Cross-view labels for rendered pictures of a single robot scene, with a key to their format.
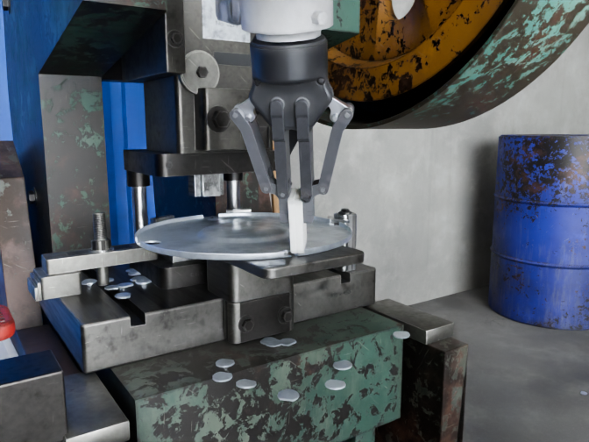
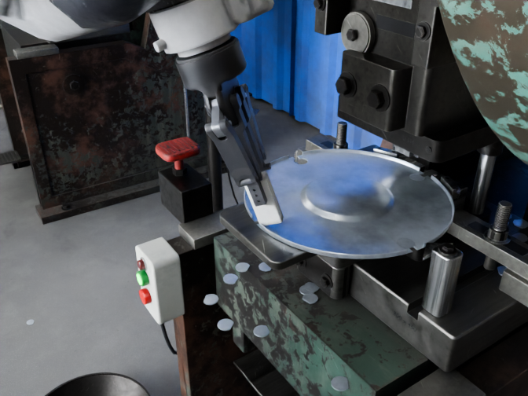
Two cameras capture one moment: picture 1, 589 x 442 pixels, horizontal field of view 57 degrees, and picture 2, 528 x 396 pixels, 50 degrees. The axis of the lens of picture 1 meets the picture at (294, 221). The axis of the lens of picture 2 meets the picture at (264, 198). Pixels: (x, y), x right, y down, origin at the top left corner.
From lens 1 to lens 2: 90 cm
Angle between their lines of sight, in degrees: 85
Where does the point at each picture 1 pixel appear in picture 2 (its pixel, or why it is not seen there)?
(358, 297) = (423, 345)
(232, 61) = (391, 27)
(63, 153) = not seen: hidden behind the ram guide
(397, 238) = not seen: outside the picture
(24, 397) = (173, 192)
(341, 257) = (256, 248)
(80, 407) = (210, 221)
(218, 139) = (346, 102)
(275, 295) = (322, 258)
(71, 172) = not seen: hidden behind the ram
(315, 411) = (295, 360)
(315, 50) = (181, 67)
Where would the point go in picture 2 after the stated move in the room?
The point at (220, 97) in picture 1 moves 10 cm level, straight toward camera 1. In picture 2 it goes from (351, 64) to (274, 67)
